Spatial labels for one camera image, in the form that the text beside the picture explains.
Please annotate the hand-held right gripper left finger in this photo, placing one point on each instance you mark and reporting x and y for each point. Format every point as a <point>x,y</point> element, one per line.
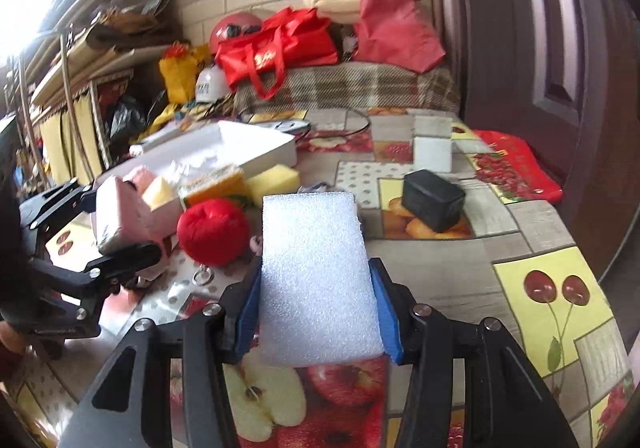
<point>248,323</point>

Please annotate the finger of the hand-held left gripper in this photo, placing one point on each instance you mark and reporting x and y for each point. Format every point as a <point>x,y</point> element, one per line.
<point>130,255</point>
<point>55,203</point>

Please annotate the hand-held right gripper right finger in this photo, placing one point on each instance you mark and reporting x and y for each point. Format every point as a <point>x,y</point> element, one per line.
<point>387,308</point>

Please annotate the pink sponge block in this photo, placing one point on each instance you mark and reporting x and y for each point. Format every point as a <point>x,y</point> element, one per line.
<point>120,218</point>

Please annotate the white foam block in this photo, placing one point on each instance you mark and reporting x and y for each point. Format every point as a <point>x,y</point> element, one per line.
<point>315,278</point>

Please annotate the red plush apple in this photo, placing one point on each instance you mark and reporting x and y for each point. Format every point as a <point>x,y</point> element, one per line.
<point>215,233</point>

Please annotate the deep yellow sponge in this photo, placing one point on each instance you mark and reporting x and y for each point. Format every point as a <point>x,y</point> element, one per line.
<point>215,188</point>

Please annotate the white cardboard box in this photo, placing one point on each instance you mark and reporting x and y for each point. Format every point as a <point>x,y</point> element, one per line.
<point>260,143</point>

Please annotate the yellow shelf curtain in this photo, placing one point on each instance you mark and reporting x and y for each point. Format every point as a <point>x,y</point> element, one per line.
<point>55,138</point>

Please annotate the pale yellow sponge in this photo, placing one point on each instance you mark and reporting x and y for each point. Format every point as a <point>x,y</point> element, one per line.
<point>160,192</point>

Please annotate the fruit print tablecloth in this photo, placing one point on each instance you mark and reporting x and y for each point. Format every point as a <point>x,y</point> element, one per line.
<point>450,268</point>

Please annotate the small pink sponge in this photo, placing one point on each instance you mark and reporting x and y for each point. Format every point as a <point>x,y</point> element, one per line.
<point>137,176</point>

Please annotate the black plastic bag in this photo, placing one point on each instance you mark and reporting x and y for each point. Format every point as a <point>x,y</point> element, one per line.
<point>125,120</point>

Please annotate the black box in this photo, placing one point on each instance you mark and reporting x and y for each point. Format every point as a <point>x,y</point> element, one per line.
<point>432,200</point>

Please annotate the metal shelf rack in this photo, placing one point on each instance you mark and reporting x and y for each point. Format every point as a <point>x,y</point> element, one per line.
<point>65,78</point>

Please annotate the yellow cloth pile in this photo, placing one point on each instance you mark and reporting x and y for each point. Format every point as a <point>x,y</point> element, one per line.
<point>170,115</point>

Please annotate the white foam cube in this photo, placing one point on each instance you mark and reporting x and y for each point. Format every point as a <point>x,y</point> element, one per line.
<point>432,153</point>

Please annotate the yellow bag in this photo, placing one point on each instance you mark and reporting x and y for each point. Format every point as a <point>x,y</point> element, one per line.
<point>177,73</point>

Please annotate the white helmet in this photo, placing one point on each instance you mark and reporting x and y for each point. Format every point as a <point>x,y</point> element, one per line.
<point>210,85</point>

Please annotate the red printed packet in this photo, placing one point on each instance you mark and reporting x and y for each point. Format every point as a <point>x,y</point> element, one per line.
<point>515,168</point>

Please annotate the cardboard stack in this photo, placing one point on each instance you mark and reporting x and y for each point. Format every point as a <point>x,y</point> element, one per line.
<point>125,23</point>

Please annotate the white round-dial device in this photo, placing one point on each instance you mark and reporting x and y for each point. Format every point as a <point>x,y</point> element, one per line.
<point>290,126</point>

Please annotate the plaid blanket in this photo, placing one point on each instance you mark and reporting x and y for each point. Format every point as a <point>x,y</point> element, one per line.
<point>350,88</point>

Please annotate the red helmet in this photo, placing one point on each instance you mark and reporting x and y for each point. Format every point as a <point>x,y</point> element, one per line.
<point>225,30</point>

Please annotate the red tote bag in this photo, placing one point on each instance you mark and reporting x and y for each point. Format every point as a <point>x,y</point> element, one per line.
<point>280,45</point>

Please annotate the red cloth bag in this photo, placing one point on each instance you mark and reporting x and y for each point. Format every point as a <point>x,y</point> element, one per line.
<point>395,28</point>

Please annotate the brown door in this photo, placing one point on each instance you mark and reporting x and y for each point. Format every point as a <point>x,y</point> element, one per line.
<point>550,53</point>

